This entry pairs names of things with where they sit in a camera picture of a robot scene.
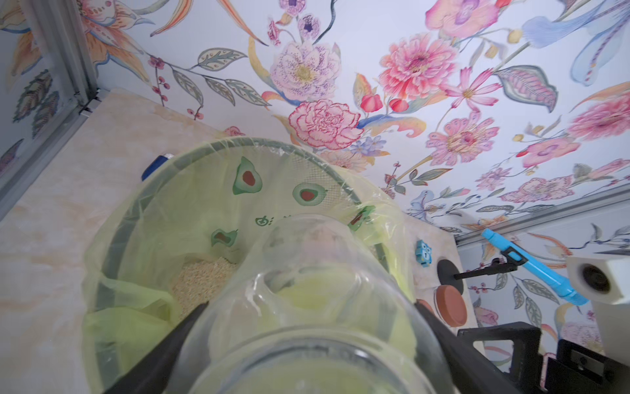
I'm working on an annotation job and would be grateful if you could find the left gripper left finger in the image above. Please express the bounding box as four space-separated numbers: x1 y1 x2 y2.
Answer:
105 301 209 394

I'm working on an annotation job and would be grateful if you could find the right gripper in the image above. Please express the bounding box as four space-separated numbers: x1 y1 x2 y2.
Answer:
458 322 630 394

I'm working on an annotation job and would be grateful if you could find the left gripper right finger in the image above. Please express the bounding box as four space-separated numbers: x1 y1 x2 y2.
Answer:
414 302 519 394

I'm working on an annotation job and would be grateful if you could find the clear jar with rice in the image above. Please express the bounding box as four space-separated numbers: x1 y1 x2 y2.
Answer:
167 214 454 393

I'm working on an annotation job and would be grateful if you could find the blue microphone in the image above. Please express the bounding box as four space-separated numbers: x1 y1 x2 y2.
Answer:
482 229 589 306

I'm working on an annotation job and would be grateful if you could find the small blue owl figure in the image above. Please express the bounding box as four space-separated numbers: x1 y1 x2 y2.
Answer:
414 240 432 267

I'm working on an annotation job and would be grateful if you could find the yellow-green plastic bin liner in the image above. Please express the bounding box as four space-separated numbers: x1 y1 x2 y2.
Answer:
80 136 417 394

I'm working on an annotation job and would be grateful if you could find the black mesh trash bin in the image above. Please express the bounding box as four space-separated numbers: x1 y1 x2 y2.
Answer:
90 136 395 390

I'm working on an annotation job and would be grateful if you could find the blue white small cylinder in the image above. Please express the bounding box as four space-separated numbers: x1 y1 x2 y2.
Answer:
141 154 174 182

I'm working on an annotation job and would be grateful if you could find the right aluminium corner post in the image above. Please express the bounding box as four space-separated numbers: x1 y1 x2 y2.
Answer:
452 184 630 247

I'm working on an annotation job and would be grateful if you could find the aluminium corner post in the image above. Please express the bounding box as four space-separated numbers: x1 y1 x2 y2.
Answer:
452 184 630 247
1 1 98 216

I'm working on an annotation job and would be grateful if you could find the left aluminium corner post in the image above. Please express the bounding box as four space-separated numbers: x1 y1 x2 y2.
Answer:
1 1 98 216

